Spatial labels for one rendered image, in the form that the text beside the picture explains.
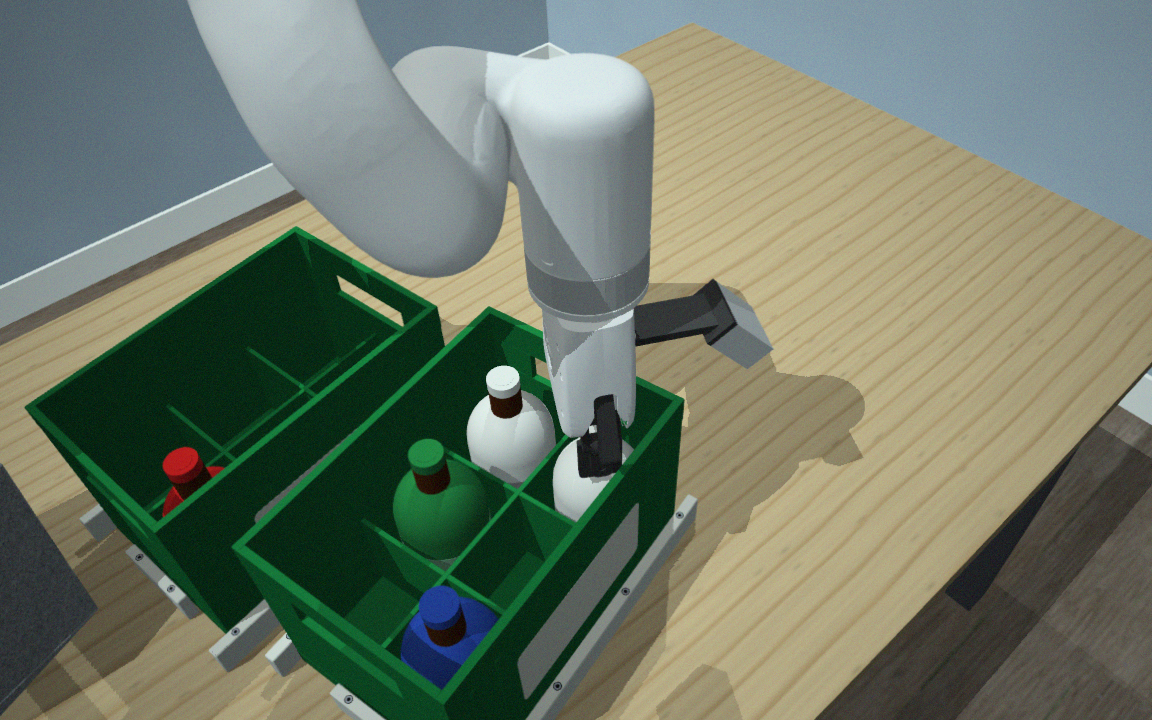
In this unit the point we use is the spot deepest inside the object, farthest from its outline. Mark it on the green plastic bottle crate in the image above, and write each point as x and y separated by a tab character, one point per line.
334	534
200	357

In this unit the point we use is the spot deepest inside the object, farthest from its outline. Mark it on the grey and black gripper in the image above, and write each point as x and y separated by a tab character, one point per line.
591	361

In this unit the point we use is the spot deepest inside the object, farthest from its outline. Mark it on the blue bottle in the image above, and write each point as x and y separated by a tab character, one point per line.
438	653

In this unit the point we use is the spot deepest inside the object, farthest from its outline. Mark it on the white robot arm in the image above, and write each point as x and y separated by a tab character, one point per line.
574	134

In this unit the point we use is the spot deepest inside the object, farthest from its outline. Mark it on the white bottle with grey band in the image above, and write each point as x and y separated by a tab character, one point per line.
572	494

